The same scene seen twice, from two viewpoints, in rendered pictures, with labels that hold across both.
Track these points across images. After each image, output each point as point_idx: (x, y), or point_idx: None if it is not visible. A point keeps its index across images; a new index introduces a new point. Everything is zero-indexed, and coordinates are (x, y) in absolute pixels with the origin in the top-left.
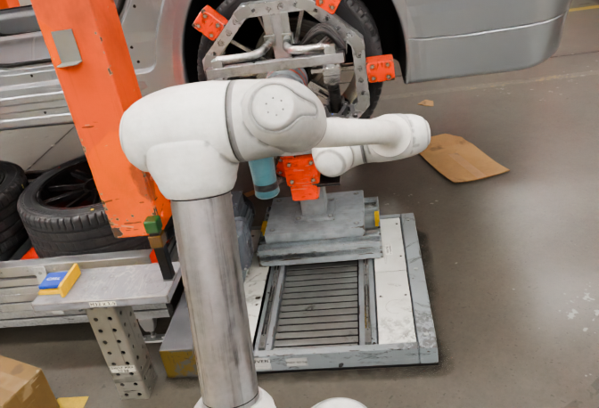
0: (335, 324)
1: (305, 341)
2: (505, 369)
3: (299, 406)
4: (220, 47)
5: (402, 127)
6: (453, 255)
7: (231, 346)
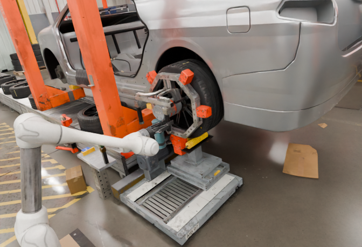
0: (165, 208)
1: (151, 208)
2: None
3: (130, 230)
4: (152, 87)
5: (138, 144)
6: (242, 205)
7: (24, 193)
